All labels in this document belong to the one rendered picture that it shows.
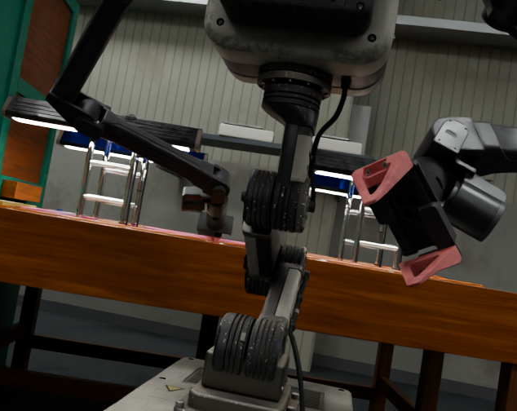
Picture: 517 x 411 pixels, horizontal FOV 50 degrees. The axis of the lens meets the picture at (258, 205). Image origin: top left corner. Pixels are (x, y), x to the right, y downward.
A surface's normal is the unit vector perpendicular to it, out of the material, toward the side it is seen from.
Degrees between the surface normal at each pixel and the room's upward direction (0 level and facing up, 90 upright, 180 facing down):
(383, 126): 90
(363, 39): 90
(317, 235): 90
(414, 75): 90
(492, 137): 61
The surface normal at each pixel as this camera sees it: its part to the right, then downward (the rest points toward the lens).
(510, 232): -0.15, -0.08
